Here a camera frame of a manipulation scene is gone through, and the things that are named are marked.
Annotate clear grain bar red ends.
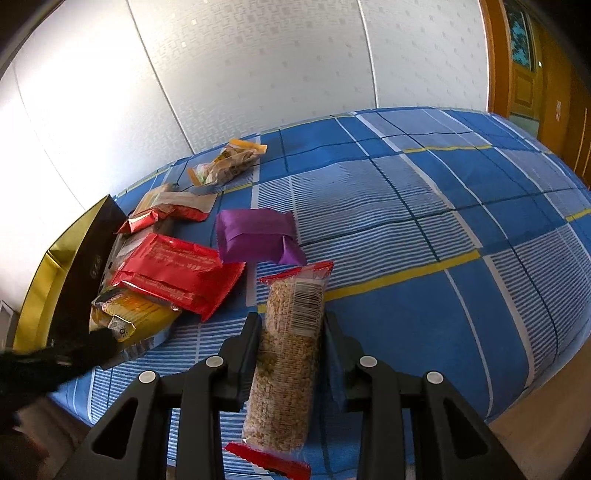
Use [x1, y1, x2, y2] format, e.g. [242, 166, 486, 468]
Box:
[224, 261, 334, 479]

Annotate yellow black snack packet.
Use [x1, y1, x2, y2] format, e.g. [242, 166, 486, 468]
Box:
[89, 287, 182, 370]

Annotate large red snack packet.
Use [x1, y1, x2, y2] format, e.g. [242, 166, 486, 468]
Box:
[110, 233, 245, 322]

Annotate purple snack packet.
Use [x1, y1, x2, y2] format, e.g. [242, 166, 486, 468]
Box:
[215, 208, 308, 266]

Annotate white red snack packet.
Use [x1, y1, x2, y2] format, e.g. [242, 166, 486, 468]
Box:
[130, 183, 217, 222]

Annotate small red snack bar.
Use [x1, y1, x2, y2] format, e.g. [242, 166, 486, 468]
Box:
[117, 205, 174, 235]

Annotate orange clear snack bag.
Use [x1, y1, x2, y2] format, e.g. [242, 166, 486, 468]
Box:
[188, 139, 267, 187]

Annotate long white snack packet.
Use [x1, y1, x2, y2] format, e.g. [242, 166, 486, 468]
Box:
[99, 219, 173, 292]

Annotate gold black gift box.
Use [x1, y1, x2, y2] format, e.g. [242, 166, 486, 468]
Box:
[12, 195, 126, 353]

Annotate wooden door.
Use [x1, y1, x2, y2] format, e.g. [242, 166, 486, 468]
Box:
[479, 0, 590, 185]

